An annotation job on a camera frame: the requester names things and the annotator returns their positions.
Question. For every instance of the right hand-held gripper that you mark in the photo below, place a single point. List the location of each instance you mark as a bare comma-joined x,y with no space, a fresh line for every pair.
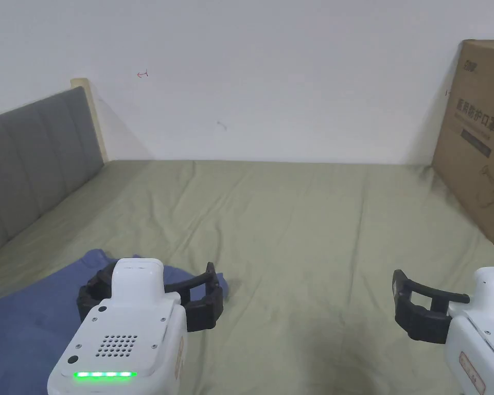
483,329

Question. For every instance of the grey padded headboard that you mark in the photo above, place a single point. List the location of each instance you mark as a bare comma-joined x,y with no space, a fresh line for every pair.
29,164

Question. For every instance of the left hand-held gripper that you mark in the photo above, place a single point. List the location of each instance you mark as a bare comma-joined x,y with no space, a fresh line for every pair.
136,325

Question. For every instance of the blue garment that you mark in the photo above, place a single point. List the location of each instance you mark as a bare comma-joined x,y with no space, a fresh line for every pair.
33,321

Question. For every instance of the brown cardboard carton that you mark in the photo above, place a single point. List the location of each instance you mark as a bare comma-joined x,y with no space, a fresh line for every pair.
477,123

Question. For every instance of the bed with pale green sheet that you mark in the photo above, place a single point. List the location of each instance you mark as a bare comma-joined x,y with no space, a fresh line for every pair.
296,230

